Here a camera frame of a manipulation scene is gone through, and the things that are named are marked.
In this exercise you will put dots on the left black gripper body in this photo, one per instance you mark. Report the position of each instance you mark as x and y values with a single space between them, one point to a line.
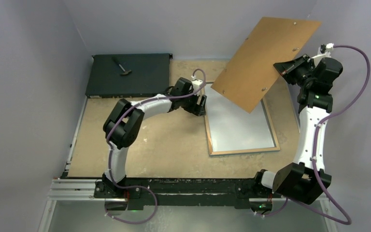
189 104

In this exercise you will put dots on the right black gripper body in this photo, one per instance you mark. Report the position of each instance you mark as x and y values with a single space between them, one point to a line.
306 79

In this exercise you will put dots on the hot air balloon photo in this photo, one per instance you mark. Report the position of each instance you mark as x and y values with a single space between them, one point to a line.
240 128

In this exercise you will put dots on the blue wooden picture frame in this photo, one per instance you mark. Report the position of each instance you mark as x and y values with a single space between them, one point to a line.
243 150

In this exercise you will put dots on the brown cardboard backing board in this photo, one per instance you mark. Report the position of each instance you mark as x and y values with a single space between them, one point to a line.
250 73

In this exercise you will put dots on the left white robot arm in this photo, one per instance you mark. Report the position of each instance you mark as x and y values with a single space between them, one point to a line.
124 122

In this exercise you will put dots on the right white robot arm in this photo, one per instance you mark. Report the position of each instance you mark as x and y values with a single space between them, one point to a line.
303 180

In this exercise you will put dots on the dark flat box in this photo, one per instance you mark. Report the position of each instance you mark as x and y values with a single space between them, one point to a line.
150 75

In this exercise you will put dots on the small black hammer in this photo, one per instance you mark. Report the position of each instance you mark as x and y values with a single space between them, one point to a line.
124 72

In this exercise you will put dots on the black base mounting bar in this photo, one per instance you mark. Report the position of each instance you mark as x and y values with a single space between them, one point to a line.
243 193

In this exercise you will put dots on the aluminium rail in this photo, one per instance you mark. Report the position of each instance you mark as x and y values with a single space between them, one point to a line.
84 189

